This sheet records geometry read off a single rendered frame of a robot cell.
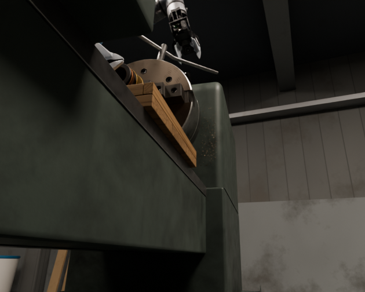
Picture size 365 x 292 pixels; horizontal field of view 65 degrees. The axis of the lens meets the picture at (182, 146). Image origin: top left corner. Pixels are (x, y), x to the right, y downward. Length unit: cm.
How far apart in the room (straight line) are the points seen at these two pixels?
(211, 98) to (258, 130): 295
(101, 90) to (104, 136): 5
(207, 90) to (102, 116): 72
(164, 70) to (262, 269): 297
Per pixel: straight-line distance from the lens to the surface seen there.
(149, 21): 29
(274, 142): 381
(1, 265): 486
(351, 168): 371
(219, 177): 87
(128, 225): 35
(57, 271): 435
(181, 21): 115
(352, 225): 358
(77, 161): 26
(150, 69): 90
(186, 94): 82
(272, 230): 357
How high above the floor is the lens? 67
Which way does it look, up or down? 21 degrees up
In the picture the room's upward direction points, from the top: 1 degrees clockwise
